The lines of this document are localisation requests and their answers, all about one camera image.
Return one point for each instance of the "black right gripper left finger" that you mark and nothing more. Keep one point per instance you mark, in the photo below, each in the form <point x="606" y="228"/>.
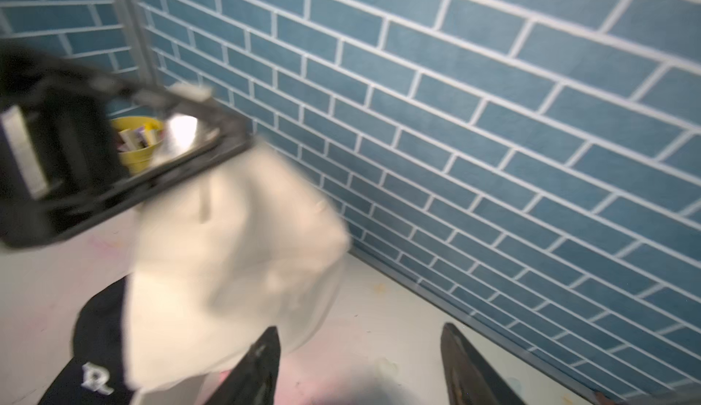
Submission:
<point x="254" y="380"/>

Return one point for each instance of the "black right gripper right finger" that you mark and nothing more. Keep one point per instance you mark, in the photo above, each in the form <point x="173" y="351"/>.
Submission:
<point x="470" y="379"/>

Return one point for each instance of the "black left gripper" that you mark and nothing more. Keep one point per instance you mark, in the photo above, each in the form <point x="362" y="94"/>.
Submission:
<point x="60" y="171"/>

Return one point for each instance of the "cream cap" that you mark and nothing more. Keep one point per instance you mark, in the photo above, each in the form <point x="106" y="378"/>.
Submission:
<point x="218" y="259"/>

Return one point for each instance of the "black baseball cap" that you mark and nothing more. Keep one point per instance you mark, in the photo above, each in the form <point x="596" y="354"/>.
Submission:
<point x="95" y="372"/>

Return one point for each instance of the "yellow pen holder cup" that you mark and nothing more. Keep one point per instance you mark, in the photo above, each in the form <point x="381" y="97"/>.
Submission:
<point x="137" y="139"/>

